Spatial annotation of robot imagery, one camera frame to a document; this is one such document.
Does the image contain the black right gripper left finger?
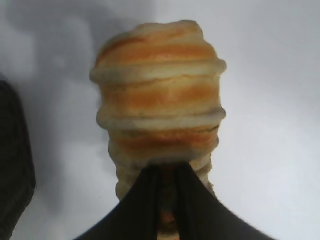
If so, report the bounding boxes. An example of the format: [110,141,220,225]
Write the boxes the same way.
[74,162,164,240]

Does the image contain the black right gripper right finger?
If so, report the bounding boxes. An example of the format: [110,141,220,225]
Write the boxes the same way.
[176,161,285,240]

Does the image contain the long spiral bread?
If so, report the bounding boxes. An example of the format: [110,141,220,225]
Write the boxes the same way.
[89,19,228,240]

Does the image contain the dark brown wicker basket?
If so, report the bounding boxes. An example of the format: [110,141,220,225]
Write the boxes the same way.
[0,71,38,240]

